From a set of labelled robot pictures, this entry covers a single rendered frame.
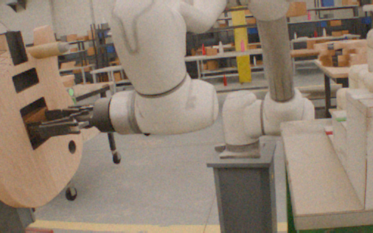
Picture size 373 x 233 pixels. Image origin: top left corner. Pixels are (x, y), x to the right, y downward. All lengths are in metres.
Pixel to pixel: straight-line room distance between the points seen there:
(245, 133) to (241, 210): 0.35
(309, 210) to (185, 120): 0.27
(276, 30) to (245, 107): 0.41
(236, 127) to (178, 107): 0.84
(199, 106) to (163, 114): 0.07
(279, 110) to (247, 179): 0.33
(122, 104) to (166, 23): 0.20
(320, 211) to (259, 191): 0.91
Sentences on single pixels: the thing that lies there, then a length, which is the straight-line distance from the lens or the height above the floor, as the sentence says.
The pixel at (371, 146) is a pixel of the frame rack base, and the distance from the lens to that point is 0.54.
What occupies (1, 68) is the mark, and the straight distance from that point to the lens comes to 0.79.
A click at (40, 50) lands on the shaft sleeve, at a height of 1.25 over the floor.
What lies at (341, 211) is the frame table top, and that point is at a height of 0.93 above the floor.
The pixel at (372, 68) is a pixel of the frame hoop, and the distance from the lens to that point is 0.62.
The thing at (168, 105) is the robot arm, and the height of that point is 1.11.
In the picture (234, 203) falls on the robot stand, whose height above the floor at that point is 0.50.
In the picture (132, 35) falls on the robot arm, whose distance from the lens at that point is 0.53.
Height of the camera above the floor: 1.22
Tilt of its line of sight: 13 degrees down
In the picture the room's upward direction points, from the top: 8 degrees counter-clockwise
